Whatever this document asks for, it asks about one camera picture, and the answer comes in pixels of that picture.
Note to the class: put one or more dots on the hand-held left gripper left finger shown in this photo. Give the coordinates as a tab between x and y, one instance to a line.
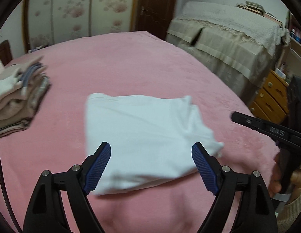
97	172

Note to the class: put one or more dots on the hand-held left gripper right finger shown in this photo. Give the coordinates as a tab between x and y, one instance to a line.
203	170

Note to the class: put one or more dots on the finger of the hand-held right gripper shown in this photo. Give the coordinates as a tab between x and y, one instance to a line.
247	120

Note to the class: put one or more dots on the white printed t-shirt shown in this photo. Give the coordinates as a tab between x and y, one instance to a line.
145	131

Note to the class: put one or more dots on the person's right forearm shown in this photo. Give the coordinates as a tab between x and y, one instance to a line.
293	213

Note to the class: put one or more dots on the stack of folded clothes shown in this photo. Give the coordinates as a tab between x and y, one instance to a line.
17	102

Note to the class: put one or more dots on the person's right hand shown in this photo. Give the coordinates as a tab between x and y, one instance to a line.
275	184

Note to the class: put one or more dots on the wooden drawer cabinet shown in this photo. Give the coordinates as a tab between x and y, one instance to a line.
269	97

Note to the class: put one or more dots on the black device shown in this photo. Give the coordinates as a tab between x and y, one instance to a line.
297	97

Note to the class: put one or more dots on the wooden shelf unit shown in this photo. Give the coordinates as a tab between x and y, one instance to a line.
296	53

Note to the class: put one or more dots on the beige lace-covered furniture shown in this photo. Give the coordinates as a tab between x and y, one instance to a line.
225	29

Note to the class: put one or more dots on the stack of books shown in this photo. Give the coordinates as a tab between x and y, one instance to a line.
252	6

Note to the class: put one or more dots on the pink bed blanket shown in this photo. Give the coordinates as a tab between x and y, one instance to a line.
140	65

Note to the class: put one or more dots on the dark brown door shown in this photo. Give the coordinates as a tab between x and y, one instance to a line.
160	4

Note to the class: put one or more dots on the dark wooden headboard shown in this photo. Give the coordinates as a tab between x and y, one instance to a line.
5	51

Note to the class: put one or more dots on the floral wardrobe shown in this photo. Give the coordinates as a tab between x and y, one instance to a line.
75	9

